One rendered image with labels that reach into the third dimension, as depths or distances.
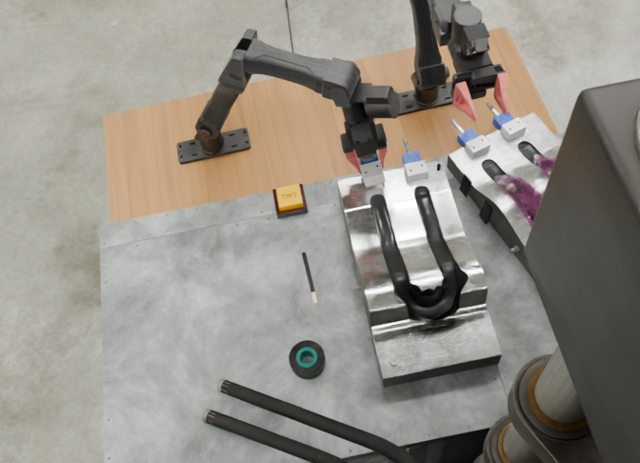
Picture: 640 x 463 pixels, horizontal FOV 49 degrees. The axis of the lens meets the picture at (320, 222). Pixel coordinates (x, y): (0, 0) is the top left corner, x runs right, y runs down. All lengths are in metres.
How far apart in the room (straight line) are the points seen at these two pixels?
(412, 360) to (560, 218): 1.08
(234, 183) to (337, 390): 0.62
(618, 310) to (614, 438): 0.10
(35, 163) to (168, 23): 0.92
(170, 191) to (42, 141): 1.44
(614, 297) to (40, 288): 2.58
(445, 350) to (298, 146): 0.70
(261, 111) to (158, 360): 0.75
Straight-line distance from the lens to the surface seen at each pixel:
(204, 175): 1.90
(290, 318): 1.66
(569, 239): 0.49
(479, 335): 1.58
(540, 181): 1.74
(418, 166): 1.71
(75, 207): 3.00
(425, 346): 1.56
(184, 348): 1.69
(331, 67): 1.51
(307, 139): 1.92
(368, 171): 1.66
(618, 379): 0.47
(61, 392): 2.67
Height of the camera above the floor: 2.32
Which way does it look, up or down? 59 degrees down
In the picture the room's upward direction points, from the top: 10 degrees counter-clockwise
